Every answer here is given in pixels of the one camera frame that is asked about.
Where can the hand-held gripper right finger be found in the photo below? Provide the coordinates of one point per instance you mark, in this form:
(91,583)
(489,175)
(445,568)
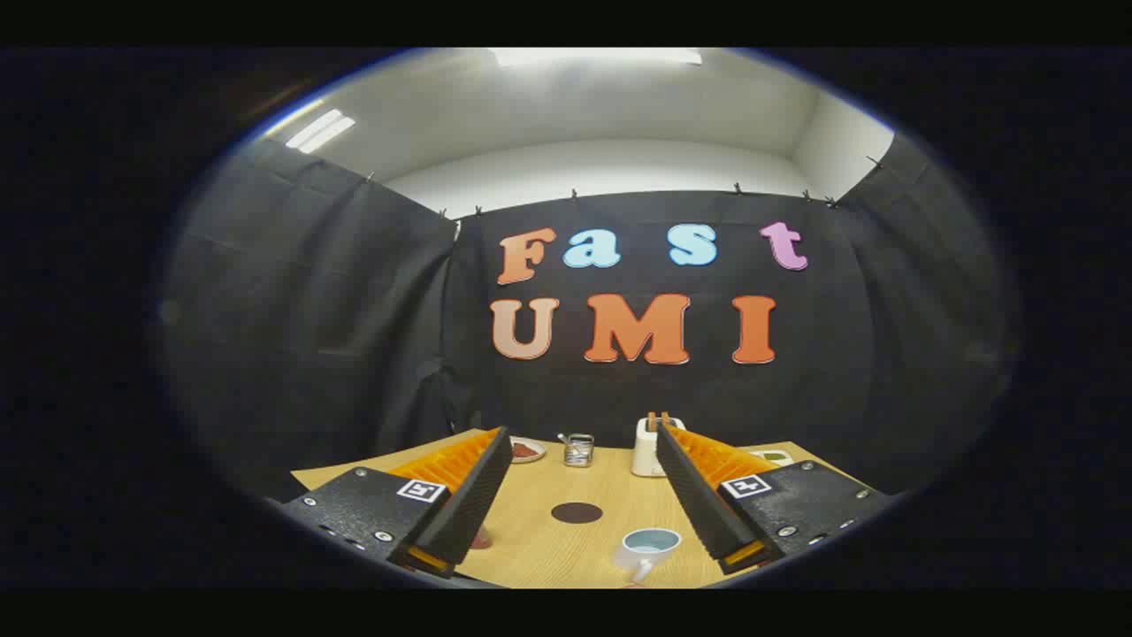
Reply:
(694,495)

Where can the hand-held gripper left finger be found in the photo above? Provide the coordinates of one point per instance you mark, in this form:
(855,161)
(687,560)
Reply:
(473,495)

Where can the white cup blue inside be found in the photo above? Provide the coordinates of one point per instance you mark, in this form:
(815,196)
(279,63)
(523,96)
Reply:
(650,541)

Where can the dark brown round coaster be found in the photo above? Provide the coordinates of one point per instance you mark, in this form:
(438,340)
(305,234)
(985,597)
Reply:
(577,512)

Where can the white toaster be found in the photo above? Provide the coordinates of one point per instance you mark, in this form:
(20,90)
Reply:
(644,453)

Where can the small plate with red food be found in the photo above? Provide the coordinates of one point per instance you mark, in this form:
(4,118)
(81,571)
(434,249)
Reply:
(526,450)

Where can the white divided snack tray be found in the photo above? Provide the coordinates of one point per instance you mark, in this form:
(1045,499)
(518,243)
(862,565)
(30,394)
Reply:
(776,457)

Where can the wooden table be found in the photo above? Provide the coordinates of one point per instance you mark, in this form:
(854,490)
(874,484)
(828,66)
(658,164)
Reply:
(566,553)

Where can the small glass jar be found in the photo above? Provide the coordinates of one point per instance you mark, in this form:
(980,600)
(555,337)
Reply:
(579,451)

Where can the black backdrop cloth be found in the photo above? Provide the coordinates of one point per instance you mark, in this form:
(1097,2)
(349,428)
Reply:
(354,310)

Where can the double strip ceiling light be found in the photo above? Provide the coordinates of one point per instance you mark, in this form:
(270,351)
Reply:
(320,131)

